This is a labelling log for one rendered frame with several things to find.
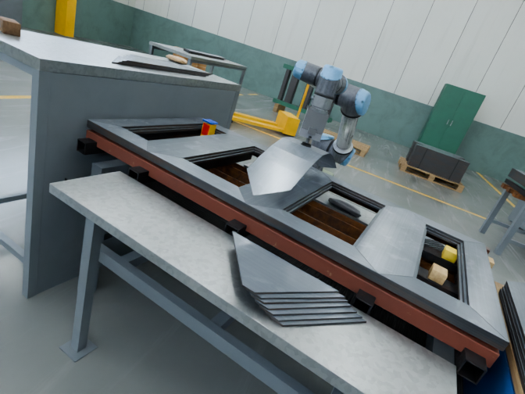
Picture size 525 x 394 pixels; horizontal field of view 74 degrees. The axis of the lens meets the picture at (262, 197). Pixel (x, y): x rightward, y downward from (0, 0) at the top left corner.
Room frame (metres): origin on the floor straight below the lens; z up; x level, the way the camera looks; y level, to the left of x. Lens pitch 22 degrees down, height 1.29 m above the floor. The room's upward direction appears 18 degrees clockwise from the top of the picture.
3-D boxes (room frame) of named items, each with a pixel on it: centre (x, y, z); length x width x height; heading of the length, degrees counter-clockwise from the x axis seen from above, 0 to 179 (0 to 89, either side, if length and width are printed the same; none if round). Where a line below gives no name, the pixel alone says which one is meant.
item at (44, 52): (1.88, 0.89, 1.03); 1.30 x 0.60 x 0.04; 158
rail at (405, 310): (1.06, 0.02, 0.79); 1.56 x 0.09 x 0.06; 68
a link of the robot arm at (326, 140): (2.12, -0.24, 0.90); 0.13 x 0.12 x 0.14; 68
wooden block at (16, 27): (1.46, 1.22, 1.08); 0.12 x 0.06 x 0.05; 50
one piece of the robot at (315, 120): (1.35, -0.10, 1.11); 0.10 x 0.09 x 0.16; 0
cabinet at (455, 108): (10.24, -4.22, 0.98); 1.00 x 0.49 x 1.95; 77
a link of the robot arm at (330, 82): (1.37, -0.10, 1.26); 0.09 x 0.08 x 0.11; 158
